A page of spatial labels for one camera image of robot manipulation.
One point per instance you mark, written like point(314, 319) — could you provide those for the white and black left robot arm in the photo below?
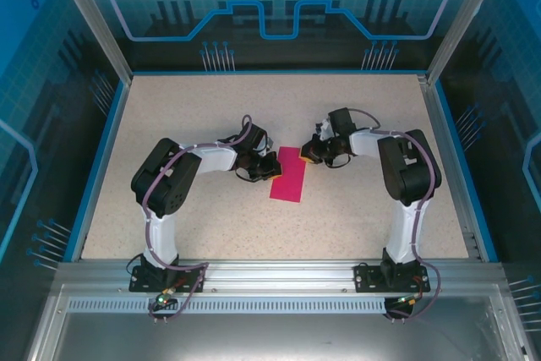
point(162, 238)

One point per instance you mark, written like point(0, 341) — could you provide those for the thin blue border strip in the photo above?
point(274, 72)

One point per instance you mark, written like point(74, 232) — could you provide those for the short aluminium side rail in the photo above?
point(439, 124)

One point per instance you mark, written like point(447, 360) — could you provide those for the aluminium frame post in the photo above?
point(98, 18)
point(460, 18)

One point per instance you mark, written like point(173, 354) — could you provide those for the blue table border strip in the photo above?
point(100, 166)
point(462, 166)

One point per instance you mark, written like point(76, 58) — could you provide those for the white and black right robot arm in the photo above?
point(401, 234)

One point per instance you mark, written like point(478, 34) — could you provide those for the pink paper sheet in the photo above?
point(289, 179)

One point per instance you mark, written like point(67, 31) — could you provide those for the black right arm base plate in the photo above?
point(363, 280)

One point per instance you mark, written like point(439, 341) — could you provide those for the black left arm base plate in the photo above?
point(136, 282)

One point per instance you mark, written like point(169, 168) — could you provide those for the long aluminium frame rail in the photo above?
point(274, 272)

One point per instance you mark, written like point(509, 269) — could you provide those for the grey metal tray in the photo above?
point(253, 335)

